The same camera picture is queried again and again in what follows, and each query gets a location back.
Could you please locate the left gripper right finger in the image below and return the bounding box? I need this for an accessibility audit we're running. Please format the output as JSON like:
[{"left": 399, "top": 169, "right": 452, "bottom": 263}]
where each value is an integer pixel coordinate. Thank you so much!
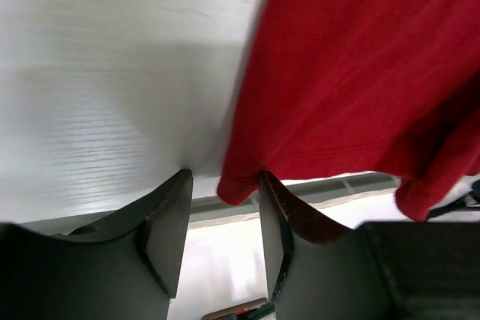
[{"left": 259, "top": 172, "right": 362, "bottom": 304}]

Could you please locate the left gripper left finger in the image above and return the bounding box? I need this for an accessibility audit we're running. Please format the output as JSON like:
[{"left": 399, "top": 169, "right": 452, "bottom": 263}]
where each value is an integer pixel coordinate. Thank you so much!
[{"left": 18, "top": 169, "right": 193, "bottom": 298}]

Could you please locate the red t shirt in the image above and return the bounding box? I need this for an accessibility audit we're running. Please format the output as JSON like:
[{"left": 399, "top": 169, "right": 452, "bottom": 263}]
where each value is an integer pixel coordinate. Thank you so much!
[{"left": 217, "top": 0, "right": 479, "bottom": 221}]

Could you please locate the aluminium frame rail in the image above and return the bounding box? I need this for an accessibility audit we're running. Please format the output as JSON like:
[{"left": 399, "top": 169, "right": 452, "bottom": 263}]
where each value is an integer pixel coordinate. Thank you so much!
[{"left": 190, "top": 172, "right": 400, "bottom": 223}]

